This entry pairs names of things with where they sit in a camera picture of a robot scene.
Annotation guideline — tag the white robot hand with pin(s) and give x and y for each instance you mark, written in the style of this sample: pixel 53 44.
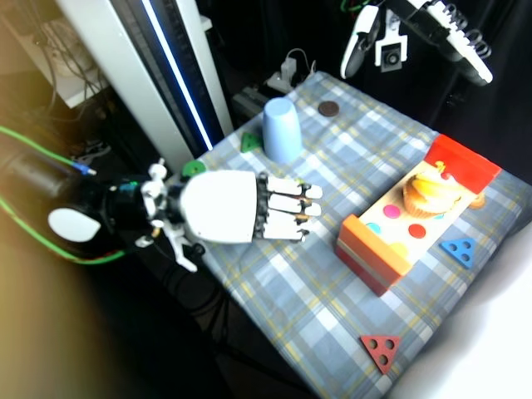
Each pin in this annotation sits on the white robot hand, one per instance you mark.
pixel 220 205
pixel 461 43

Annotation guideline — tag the yellow toy cupcake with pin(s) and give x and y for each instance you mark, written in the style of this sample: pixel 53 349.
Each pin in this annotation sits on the yellow toy cupcake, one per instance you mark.
pixel 430 197

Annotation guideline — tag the orange wooden toy bench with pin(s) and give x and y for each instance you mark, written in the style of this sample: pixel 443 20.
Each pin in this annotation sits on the orange wooden toy bench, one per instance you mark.
pixel 374 257

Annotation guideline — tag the green round holed block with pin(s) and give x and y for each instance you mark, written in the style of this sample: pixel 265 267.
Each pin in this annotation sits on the green round holed block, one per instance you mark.
pixel 194 167

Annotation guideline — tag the green triangle block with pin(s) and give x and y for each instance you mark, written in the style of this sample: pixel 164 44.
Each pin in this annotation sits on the green triangle block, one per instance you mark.
pixel 250 142

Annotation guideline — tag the light blue plastic cup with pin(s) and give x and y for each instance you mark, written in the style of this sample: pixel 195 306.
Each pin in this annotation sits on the light blue plastic cup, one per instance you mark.
pixel 282 129

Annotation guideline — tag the blue plaid tablecloth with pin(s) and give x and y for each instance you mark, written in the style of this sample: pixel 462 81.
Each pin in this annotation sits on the blue plaid tablecloth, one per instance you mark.
pixel 316 299

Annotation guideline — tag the white column with blue strip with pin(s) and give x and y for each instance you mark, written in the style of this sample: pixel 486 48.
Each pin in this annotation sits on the white column with blue strip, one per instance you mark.
pixel 145 83

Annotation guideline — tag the brown round disc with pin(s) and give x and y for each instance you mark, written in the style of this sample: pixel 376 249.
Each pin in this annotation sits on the brown round disc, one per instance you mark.
pixel 328 109

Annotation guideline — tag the blue triangle block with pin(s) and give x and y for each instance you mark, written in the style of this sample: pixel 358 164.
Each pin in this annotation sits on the blue triangle block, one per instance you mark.
pixel 459 249

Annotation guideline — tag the red triangle block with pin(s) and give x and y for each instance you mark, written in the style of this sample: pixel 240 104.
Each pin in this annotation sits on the red triangle block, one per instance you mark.
pixel 380 349

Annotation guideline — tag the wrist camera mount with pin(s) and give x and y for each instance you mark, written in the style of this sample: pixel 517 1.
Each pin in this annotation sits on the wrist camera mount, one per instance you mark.
pixel 183 253
pixel 390 58

